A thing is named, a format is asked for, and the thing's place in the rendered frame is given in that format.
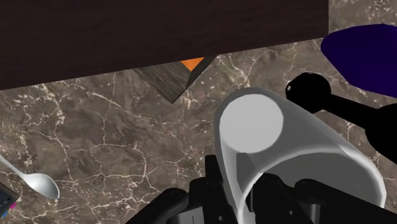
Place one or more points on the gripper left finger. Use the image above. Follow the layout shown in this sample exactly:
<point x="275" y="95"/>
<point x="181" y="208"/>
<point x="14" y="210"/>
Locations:
<point x="173" y="201"/>

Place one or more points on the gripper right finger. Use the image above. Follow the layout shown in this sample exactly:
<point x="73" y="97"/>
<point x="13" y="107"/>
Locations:
<point x="335" y="204"/>

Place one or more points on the white cup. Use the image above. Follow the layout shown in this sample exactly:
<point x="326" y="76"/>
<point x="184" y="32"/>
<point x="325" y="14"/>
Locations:
<point x="310" y="139"/>

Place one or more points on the black dumbbell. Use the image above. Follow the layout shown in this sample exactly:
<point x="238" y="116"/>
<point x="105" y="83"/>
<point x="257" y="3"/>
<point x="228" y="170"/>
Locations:
<point x="308" y="91"/>

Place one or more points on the wood grain box with orange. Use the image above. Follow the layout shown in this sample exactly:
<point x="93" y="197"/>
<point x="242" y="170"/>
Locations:
<point x="167" y="82"/>

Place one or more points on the silver spoon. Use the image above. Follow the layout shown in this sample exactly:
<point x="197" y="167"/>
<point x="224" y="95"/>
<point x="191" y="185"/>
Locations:
<point x="42" y="184"/>

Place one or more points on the dark blue plate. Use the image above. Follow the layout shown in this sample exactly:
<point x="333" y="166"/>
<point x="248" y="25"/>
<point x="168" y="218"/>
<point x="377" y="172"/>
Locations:
<point x="366" y="56"/>

